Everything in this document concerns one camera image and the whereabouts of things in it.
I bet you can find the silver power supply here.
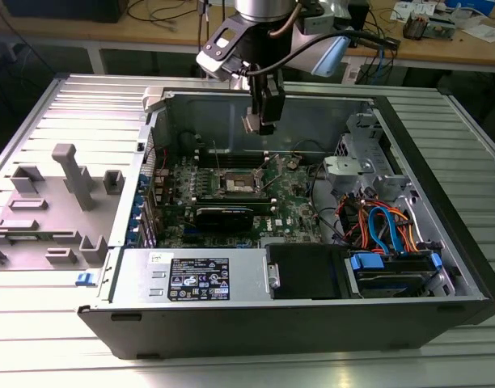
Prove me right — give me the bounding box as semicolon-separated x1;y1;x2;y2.
108;247;271;304

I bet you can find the black looped wire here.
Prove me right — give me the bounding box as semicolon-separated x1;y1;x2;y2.
290;138;326;158

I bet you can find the white printed sheet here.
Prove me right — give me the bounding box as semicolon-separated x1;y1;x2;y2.
390;1;415;22

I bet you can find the thin red wire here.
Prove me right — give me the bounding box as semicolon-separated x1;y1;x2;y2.
144;145;169;173

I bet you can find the wooden desk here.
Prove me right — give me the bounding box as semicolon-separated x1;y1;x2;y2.
0;0;495;76

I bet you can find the black drive box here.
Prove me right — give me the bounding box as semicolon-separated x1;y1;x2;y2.
264;243;352;301

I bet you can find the grey parts rack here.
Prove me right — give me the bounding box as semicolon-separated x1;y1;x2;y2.
0;143;125;272

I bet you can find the white paper sheet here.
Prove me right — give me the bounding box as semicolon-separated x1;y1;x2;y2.
460;23;495;44

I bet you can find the metal socket cover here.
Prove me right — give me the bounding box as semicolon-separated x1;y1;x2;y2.
253;153;281;190

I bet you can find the brown wrist hose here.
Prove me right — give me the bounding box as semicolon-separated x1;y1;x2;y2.
269;2;302;40

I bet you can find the blue network cable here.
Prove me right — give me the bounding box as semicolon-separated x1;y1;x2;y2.
367;44;391;84

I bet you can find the black graphics card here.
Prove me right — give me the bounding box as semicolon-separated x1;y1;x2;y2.
193;205;256;234

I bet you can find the orange wire bundle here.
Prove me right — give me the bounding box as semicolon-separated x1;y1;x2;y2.
337;193;419;254

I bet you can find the hard disk in blue carrier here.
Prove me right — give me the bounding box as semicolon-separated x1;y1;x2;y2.
344;249;445;299

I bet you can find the CPU socket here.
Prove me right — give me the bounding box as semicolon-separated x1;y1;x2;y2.
218;167;265;200

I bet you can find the silver drive cage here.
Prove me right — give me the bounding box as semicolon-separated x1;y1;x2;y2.
322;111;459;298

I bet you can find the CPU with silver top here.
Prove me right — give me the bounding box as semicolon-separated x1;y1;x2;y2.
240;113;265;135

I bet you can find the copper heat sink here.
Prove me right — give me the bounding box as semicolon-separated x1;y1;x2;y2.
402;11;429;41

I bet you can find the blue box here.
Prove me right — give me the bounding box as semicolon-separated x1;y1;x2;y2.
444;0;495;17

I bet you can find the grey case latch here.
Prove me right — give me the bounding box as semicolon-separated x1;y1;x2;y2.
142;86;168;113

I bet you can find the green motherboard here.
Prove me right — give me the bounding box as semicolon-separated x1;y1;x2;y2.
156;152;326;250

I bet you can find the black tower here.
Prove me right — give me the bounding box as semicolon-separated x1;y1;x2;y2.
349;0;370;37

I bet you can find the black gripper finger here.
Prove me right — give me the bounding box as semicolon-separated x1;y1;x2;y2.
248;73;266;122
260;74;286;137

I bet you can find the black RAM slot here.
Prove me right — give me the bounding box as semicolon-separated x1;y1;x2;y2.
195;158;269;169
193;202;276;214
194;195;274;205
195;149;269;160

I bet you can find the green circuit board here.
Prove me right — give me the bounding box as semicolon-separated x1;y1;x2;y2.
426;15;459;40

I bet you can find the black camera cable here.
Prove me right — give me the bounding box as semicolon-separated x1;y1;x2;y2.
246;31;401;78

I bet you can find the blue flat wire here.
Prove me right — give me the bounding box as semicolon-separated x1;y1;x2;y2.
367;205;407;255

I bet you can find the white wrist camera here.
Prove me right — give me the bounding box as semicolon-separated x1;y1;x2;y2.
195;14;249;82

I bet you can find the black open PC case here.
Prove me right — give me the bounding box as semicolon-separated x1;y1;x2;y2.
76;86;495;361

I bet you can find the large black box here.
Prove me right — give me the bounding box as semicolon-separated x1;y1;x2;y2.
4;0;129;23

